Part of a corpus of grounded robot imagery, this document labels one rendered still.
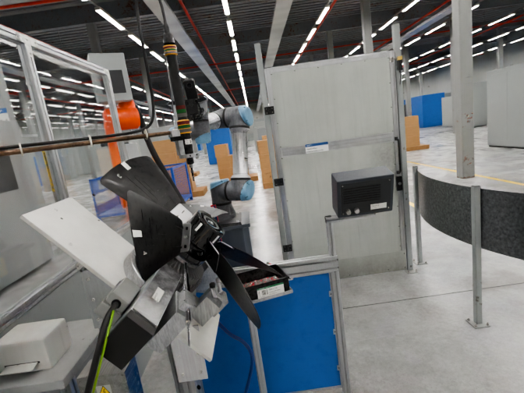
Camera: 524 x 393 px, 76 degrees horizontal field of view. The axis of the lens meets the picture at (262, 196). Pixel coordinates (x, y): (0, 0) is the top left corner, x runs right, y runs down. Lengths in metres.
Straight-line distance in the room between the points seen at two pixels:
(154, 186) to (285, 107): 1.99
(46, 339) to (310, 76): 2.56
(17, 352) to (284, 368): 1.20
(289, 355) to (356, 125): 1.99
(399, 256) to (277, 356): 1.90
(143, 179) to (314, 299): 1.03
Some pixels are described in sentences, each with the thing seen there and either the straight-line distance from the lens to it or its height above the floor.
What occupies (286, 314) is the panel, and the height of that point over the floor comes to 0.58.
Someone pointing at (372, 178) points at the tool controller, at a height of 1.22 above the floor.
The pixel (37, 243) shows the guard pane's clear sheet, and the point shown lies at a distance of 1.69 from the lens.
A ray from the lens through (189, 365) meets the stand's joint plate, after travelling 1.28.
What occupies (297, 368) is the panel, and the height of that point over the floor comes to 0.27.
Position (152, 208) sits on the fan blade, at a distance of 0.94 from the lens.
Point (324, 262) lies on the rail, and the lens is 1.69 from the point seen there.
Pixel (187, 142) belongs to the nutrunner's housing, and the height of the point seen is 1.49.
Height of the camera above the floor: 1.50
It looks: 11 degrees down
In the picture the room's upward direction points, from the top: 8 degrees counter-clockwise
